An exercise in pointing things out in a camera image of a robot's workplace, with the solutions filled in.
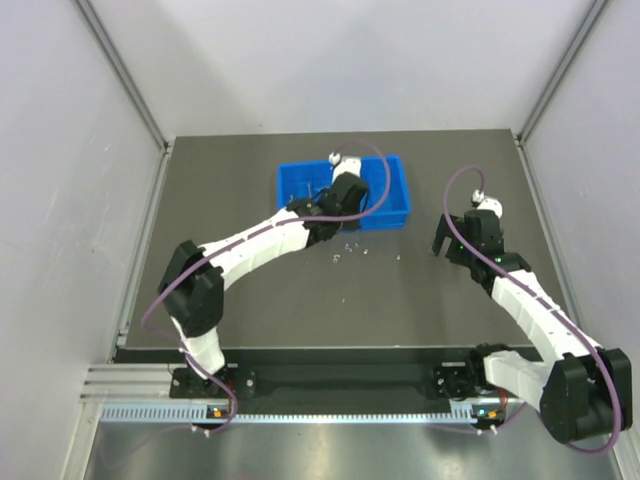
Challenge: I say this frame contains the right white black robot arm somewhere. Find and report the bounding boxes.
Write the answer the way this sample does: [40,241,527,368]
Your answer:
[431,194,633,444]

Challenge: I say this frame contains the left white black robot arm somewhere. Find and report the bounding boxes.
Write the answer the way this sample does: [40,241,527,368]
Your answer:
[158,154,369,380]

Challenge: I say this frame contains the blue plastic divided bin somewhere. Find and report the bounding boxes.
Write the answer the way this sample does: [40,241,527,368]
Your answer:
[276,155,411,231]

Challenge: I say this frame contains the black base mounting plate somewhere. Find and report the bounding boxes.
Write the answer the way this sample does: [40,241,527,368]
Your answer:
[174,347,492,400]

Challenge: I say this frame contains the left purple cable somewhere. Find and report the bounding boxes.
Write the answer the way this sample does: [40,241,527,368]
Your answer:
[97,139,392,469]

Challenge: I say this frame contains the grey slotted cable duct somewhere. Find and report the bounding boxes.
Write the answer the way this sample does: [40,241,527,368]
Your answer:
[100,403,505,426]

